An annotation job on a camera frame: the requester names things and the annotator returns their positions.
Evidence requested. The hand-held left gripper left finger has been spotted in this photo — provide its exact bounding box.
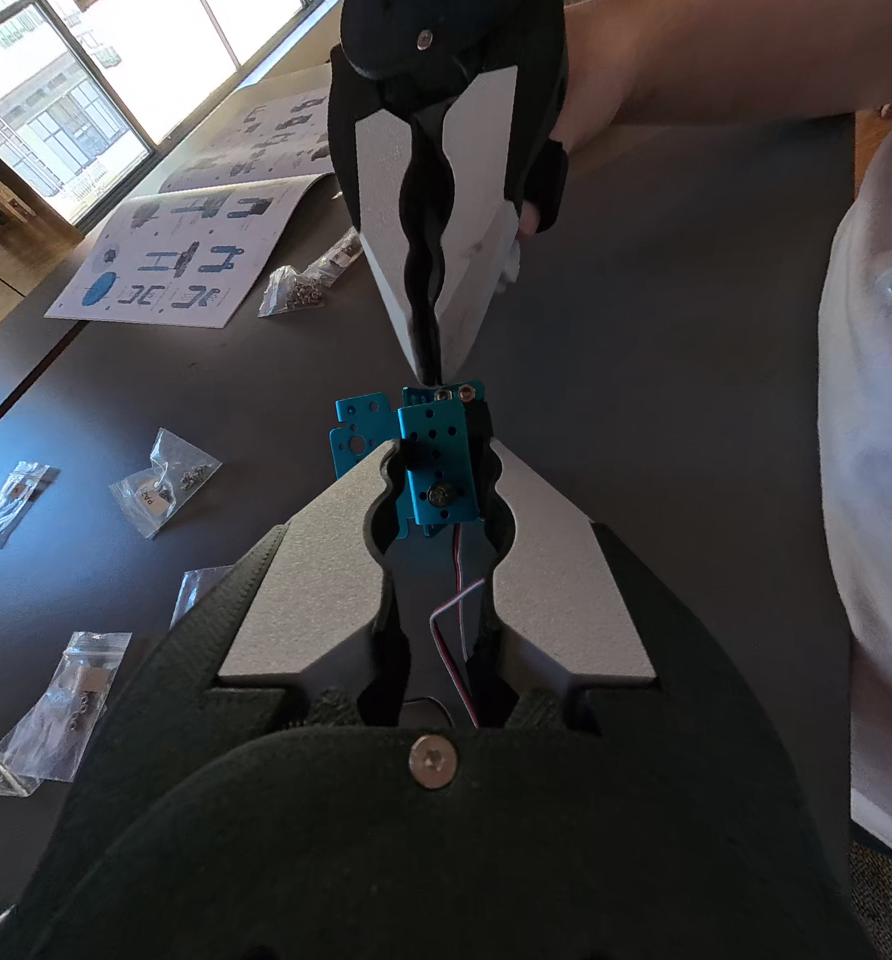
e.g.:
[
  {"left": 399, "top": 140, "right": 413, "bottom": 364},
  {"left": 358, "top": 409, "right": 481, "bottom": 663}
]
[{"left": 219, "top": 438, "right": 417, "bottom": 725}]

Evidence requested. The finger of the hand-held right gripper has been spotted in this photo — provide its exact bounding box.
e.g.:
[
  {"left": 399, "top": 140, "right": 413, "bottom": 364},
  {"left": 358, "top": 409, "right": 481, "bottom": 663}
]
[
  {"left": 354, "top": 107, "right": 443, "bottom": 385},
  {"left": 427, "top": 66, "right": 522, "bottom": 384}
]

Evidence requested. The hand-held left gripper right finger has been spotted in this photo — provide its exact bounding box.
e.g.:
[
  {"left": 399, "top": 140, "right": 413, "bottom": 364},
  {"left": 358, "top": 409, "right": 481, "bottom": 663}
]
[{"left": 464, "top": 438, "right": 657, "bottom": 729}]

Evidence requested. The red white black servo cable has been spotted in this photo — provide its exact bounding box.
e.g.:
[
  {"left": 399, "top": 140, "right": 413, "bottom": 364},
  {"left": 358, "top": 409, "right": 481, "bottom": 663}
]
[{"left": 428, "top": 521, "right": 492, "bottom": 730}]

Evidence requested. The blue servo bracket assembly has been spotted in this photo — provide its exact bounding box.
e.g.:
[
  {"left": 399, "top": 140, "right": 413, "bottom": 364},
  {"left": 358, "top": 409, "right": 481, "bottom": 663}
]
[{"left": 331, "top": 378, "right": 495, "bottom": 540}]

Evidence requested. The person's right forearm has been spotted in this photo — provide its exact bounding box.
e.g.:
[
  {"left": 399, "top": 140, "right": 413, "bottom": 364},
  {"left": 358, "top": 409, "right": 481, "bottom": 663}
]
[{"left": 629, "top": 0, "right": 892, "bottom": 147}]

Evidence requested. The dark grey desk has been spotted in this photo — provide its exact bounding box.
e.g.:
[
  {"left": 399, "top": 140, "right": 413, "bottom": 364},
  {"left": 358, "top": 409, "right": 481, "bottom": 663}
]
[{"left": 0, "top": 63, "right": 859, "bottom": 924}]

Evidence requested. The person's right hand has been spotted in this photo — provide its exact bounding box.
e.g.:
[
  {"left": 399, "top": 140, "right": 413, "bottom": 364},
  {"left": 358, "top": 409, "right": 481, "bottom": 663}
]
[{"left": 519, "top": 0, "right": 642, "bottom": 235}]

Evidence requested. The clear plastic parts bag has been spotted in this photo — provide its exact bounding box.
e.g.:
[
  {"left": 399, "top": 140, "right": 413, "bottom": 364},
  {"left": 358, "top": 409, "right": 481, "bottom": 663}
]
[
  {"left": 0, "top": 461, "right": 62, "bottom": 549},
  {"left": 303, "top": 227, "right": 363, "bottom": 290},
  {"left": 0, "top": 750, "right": 42, "bottom": 798},
  {"left": 108, "top": 427, "right": 223, "bottom": 540},
  {"left": 0, "top": 631, "right": 133, "bottom": 785}
]

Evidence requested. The clear bag of silver screws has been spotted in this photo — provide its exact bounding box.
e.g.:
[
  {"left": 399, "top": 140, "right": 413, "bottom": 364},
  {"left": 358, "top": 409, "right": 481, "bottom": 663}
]
[{"left": 258, "top": 264, "right": 328, "bottom": 318}]

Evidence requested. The assembly instruction booklet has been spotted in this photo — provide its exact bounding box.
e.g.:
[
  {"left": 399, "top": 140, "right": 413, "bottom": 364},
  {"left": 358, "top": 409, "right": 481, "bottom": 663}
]
[{"left": 44, "top": 86, "right": 339, "bottom": 330}]

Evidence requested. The clear bag with white label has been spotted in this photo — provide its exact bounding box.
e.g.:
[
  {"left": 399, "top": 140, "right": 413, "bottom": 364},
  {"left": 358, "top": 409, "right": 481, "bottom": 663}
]
[{"left": 170, "top": 566, "right": 234, "bottom": 631}]

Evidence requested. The large office window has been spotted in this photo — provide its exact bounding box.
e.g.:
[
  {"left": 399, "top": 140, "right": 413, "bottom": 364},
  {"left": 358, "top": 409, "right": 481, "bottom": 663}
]
[{"left": 0, "top": 0, "right": 342, "bottom": 226}]

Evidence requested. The person's white shirt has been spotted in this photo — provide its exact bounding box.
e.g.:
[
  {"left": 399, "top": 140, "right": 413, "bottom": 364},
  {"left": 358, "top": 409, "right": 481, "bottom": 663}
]
[{"left": 817, "top": 97, "right": 892, "bottom": 875}]

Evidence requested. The wooden cabinet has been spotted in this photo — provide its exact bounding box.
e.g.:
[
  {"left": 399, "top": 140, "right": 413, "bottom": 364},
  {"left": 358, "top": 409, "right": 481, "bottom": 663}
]
[{"left": 0, "top": 142, "right": 87, "bottom": 350}]

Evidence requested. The grey desk with cable tray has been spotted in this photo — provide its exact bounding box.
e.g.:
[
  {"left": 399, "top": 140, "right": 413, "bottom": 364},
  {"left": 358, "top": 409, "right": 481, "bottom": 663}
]
[{"left": 0, "top": 255, "right": 90, "bottom": 451}]

